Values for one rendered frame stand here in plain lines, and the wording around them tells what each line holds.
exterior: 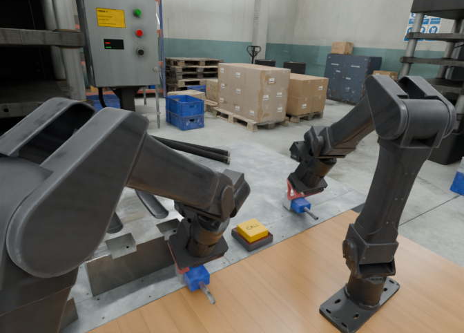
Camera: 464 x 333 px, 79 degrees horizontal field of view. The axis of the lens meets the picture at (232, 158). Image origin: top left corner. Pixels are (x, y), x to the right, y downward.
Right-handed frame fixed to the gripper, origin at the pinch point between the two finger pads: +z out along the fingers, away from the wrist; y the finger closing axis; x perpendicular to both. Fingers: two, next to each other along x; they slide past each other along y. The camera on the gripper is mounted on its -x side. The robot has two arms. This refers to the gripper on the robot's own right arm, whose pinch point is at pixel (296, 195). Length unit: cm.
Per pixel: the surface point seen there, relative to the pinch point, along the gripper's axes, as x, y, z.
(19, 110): -64, 81, 18
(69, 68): -69, 62, 2
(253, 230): 9.0, 20.4, -4.2
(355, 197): 3.5, -24.8, 3.2
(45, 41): -74, 68, -5
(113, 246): 6, 53, -6
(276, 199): -3.6, 2.5, 7.2
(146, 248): 8.7, 46.9, -8.2
